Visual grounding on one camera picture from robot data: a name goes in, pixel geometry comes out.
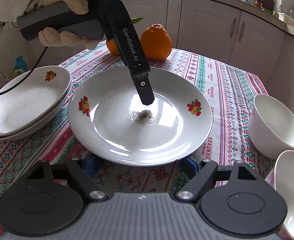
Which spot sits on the orange with green leaf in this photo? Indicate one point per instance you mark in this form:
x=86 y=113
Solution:
x=111 y=44

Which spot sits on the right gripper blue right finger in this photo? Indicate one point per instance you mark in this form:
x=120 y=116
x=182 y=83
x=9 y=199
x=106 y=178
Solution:
x=190 y=166

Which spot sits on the patterned red green tablecloth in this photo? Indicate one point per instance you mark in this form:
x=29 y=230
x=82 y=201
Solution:
x=230 y=92

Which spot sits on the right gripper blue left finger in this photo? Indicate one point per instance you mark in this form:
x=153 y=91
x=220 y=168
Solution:
x=92 y=164

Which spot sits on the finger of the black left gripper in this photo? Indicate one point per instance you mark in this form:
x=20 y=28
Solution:
x=143 y=88

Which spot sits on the white ceramic bowl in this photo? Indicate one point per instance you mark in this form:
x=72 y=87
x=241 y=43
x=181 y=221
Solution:
x=271 y=126
x=281 y=178

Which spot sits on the white deep plate fruit pattern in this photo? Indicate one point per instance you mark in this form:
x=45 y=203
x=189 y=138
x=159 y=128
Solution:
x=31 y=96

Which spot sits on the large white fruit-pattern plate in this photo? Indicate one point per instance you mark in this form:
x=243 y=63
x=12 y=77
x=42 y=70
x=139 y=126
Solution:
x=107 y=116

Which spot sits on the wrinkled orange without leaf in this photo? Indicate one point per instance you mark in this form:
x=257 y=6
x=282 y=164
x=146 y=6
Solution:
x=156 y=43

